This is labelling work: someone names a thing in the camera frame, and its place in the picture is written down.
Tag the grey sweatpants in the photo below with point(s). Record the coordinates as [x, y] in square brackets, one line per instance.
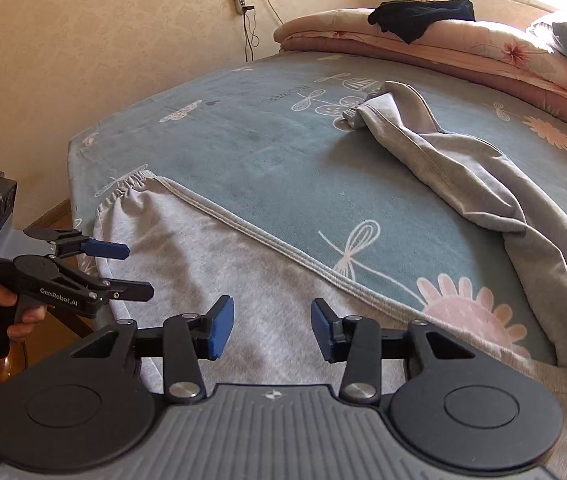
[263, 285]

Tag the person's left hand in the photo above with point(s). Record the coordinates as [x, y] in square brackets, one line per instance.
[26, 325]

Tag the folded pink floral quilt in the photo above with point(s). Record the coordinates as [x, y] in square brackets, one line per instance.
[463, 55]

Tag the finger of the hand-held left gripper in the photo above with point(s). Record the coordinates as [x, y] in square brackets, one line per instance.
[108, 249]
[128, 290]

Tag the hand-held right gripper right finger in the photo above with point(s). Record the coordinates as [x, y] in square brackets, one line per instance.
[322, 332]

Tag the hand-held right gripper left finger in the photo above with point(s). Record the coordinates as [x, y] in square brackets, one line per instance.
[221, 330]

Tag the black garment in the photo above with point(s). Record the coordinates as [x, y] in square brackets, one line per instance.
[418, 17]

